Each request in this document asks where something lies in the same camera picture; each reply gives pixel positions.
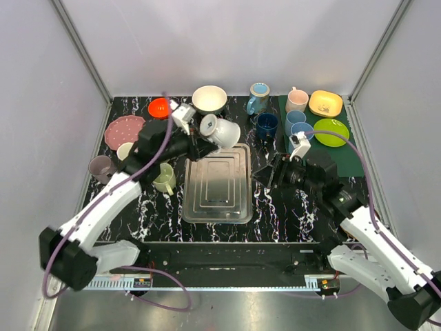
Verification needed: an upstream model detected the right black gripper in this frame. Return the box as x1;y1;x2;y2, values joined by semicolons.
250;152;321;197

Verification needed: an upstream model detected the white grey mug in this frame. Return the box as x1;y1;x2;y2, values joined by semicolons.
199;114;240;148

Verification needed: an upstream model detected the light green mug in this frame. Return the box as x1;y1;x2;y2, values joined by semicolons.
153;163;176;196

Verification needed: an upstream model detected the navy blue mug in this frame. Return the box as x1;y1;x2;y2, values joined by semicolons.
256;113;278;141

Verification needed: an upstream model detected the grey blue mug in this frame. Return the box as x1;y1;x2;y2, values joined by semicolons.
116;142;134;161

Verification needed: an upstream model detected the pink lilac mug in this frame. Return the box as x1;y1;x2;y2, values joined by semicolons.
88;155;116;185

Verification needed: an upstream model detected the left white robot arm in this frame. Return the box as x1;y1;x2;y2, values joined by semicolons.
39;122;221;291

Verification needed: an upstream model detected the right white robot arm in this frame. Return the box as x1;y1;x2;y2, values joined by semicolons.
252;152;440;330

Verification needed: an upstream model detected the light blue patterned mug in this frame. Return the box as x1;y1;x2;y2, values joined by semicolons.
246;83;270;116

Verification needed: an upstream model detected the steel tray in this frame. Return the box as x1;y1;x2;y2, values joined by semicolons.
182;143;253;224

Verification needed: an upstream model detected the large white bowl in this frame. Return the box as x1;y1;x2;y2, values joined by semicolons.
192;86;227;115

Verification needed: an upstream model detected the red bowl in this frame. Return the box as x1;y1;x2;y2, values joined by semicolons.
147;97;169;120

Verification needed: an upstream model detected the blue plastic cup front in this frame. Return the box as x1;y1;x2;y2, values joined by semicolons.
291;122;314;141

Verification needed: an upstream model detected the blue plastic cup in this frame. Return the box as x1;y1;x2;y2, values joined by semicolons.
291;122;314;141
285;110;307;137

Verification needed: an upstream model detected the blue plastic cup rear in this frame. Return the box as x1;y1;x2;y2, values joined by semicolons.
285;110;307;137

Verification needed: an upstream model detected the pink dotted plate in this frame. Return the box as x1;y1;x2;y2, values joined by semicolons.
104;115;145;151

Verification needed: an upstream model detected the pink cup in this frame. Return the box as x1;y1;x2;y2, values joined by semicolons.
285;87;309;113

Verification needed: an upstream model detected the green plate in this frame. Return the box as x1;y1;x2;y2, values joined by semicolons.
313;118;351;148

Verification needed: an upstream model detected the dark green mat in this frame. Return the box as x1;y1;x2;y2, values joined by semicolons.
278;95;364;177

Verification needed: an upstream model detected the yellow square bowl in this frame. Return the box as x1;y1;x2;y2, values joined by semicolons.
309;90;343;118

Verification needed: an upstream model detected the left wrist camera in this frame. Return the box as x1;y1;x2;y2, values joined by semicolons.
170;100;196;136

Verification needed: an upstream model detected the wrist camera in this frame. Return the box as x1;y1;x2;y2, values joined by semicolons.
170;100;196;136
289;131;311;161

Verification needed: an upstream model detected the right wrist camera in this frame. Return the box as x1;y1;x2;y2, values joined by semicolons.
289;131;311;161

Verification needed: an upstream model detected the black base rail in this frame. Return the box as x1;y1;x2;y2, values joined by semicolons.
135;242;336;288

